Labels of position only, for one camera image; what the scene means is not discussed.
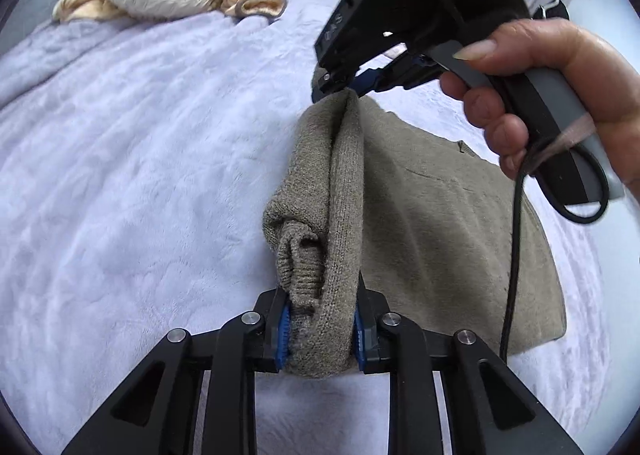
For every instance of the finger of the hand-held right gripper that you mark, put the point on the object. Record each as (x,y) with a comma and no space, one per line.
(332,82)
(364,81)

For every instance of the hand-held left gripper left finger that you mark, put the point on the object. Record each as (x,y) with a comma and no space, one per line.
(283,335)

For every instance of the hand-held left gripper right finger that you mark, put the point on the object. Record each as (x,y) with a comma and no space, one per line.
(358,340)

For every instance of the olive brown knit sweater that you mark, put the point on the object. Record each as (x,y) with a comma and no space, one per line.
(425,215)

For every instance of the hanging black clothes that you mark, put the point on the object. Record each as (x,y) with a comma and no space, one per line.
(560,12)

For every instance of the person's right hand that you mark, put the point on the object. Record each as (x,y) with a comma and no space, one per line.
(600,85)

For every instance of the lilac fleece blanket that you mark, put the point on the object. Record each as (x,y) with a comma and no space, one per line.
(125,160)

